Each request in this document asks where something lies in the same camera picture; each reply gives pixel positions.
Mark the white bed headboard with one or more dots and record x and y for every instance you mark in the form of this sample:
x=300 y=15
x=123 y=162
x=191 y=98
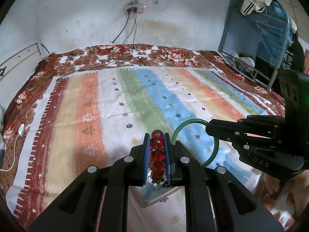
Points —
x=19 y=67

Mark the person's right hand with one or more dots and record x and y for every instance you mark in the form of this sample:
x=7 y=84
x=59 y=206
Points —
x=298 y=188

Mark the floral red bed sheet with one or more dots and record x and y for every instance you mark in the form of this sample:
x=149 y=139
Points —
x=88 y=60

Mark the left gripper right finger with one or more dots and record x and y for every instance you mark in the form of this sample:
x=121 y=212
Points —
x=214 y=199

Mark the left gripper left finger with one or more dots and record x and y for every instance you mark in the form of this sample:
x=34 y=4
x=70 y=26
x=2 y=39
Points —
x=97 y=200

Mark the white power strip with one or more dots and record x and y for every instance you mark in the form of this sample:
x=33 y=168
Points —
x=139 y=8

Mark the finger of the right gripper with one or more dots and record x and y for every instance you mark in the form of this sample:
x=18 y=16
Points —
x=256 y=131

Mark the green jade bangle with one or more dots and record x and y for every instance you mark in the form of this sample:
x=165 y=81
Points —
x=204 y=123

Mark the striped colourful cloth mat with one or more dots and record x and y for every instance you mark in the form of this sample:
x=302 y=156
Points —
x=95 y=118

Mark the white charger with cable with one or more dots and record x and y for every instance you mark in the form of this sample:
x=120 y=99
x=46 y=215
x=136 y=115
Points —
x=20 y=133

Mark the white striped garment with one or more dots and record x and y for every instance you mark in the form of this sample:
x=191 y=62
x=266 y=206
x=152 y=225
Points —
x=258 y=6

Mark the silver metal tin box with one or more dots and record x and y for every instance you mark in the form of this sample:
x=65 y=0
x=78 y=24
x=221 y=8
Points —
x=148 y=195

